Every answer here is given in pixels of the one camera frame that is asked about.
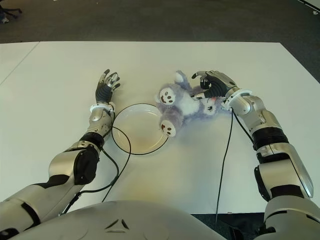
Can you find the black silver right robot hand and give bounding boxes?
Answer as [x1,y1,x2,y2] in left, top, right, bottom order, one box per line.
[191,69,238,101]

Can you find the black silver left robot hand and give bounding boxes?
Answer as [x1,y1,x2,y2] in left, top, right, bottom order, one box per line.
[94,69,121,104]

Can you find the purple plush doll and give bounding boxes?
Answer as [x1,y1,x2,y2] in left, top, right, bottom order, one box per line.
[155,69,227,137]

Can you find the white plate with black rim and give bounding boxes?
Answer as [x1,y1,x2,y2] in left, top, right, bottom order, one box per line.
[111,103,170,156]

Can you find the black office chair base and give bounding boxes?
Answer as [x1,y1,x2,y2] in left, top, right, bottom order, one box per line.
[0,4,23,18]

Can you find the silver robot torso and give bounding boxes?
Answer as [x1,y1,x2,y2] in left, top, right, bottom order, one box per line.
[9,199,226,240]

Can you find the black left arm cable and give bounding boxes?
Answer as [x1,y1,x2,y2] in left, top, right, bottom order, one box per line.
[57,126,132,217]

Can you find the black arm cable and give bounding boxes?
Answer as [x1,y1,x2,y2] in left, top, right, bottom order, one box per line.
[214,109,235,223]
[57,126,132,217]

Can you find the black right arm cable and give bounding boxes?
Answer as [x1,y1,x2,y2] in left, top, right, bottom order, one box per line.
[214,109,235,223]

